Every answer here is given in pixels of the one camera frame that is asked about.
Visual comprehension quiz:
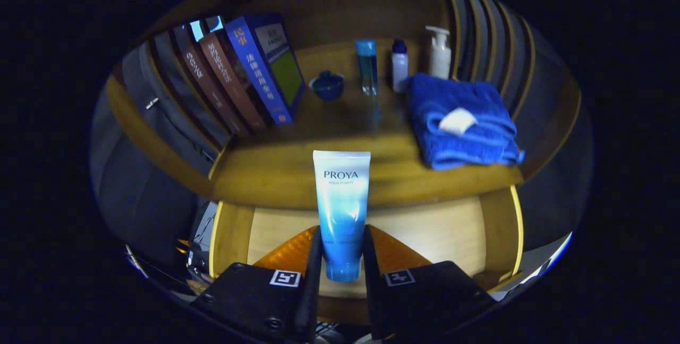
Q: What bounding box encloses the wooden drawer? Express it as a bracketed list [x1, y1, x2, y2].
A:
[209, 185, 525, 326]

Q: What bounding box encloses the blue book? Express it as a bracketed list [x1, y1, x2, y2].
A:
[224, 13, 306, 125]

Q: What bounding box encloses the teal glass bottle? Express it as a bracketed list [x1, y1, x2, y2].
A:
[355, 39, 379, 96]

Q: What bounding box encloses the white pump bottle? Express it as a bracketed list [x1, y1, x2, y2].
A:
[425, 26, 452, 80]

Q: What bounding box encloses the blue white cosmetic tube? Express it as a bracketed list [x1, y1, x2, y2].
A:
[312, 150, 371, 282]

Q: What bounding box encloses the wooden cabinet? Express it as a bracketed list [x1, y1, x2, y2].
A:
[104, 0, 582, 329]

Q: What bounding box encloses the dark brown book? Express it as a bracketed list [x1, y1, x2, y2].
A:
[181, 41, 250, 137]

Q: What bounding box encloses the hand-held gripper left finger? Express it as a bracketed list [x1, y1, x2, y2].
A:
[190, 226, 324, 344]

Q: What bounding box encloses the reddish brown book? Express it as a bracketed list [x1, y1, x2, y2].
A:
[199, 33, 269, 131]

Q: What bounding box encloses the white bottle dark blue cap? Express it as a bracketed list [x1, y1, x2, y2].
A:
[392, 39, 409, 93]

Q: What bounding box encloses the wooden countertop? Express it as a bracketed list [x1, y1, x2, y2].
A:
[212, 39, 524, 209]

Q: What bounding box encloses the blue folded towel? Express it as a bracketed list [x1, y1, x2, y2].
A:
[406, 72, 525, 170]

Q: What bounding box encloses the dark blue lidded teacup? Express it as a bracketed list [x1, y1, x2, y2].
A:
[309, 70, 345, 101]

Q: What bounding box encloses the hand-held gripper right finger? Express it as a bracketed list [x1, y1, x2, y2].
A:
[363, 225, 497, 342]

